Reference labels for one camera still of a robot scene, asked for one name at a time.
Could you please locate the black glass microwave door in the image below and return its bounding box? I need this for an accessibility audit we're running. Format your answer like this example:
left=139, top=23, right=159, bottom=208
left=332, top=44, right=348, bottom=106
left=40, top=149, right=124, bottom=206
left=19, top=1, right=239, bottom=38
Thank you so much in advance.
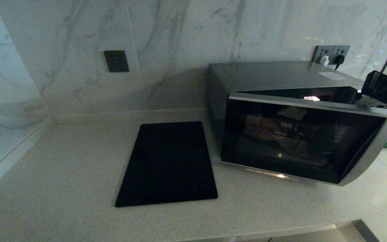
left=220, top=92, right=387, bottom=186

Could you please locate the dark grey single wall socket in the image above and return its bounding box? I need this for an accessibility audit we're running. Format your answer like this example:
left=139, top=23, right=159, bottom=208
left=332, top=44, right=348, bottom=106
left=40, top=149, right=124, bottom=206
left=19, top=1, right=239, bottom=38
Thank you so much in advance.
left=104, top=50, right=130, bottom=73

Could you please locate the black induction cooktop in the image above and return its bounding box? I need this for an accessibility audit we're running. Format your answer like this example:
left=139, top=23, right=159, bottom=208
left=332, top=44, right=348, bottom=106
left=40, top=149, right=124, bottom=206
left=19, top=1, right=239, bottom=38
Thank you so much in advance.
left=115, top=121, right=219, bottom=207

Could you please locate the beige cabinet front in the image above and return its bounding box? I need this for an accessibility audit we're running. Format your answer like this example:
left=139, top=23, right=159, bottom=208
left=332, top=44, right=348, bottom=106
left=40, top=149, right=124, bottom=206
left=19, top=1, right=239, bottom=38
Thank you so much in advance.
left=271, top=225, right=369, bottom=242

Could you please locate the purple plate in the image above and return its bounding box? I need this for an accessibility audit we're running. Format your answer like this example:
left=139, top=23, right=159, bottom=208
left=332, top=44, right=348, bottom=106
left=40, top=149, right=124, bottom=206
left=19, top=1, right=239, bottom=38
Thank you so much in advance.
left=246, top=116, right=283, bottom=142

